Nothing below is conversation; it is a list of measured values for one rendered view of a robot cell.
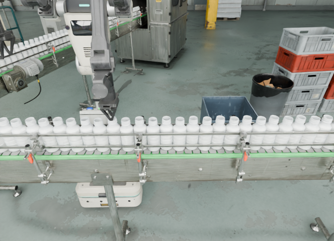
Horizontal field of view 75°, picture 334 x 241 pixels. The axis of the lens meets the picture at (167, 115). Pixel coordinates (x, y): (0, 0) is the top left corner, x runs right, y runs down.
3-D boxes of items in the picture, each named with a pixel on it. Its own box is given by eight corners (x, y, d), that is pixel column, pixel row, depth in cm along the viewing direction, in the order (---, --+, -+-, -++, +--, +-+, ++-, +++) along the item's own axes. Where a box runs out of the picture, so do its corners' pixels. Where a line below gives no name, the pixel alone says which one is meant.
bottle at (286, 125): (284, 152, 101) (296, 123, 92) (270, 148, 103) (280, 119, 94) (285, 144, 105) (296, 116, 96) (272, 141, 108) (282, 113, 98)
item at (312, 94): (280, 104, 291) (285, 89, 279) (265, 90, 325) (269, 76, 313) (322, 101, 298) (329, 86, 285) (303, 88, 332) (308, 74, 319)
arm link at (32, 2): (44, -6, 121) (35, -5, 121) (34, -16, 111) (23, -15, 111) (46, 11, 122) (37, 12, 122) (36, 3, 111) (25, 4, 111)
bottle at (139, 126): (139, 141, 107) (136, 113, 98) (150, 144, 105) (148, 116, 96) (132, 149, 103) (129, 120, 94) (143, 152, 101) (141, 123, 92)
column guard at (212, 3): (205, 29, 779) (208, -6, 718) (203, 27, 812) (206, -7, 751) (216, 29, 779) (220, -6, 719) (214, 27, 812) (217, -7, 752)
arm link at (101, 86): (115, 54, 81) (91, 55, 81) (108, 65, 71) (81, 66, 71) (119, 84, 87) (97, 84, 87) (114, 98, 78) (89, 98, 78)
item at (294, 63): (291, 73, 267) (297, 55, 255) (273, 61, 301) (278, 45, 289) (336, 70, 274) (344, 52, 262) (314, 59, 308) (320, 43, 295)
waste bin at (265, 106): (248, 135, 271) (260, 89, 236) (238, 115, 309) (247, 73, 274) (285, 134, 272) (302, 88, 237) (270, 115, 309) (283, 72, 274)
